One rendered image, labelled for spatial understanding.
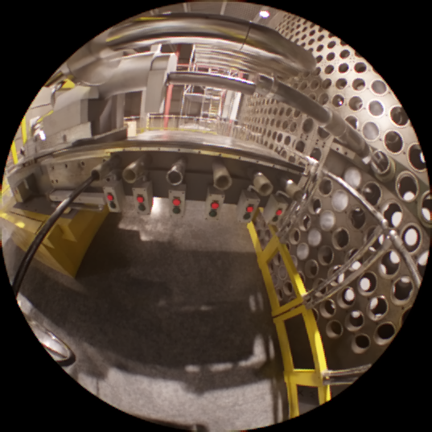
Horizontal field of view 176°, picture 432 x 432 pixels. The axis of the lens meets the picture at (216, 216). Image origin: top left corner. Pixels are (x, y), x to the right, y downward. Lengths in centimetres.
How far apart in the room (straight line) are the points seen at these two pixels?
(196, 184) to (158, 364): 114
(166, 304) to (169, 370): 51
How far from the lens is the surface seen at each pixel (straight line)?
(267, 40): 55
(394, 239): 66
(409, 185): 214
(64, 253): 140
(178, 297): 112
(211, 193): 61
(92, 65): 70
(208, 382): 113
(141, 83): 85
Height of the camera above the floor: 107
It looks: 39 degrees down
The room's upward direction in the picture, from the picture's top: 13 degrees clockwise
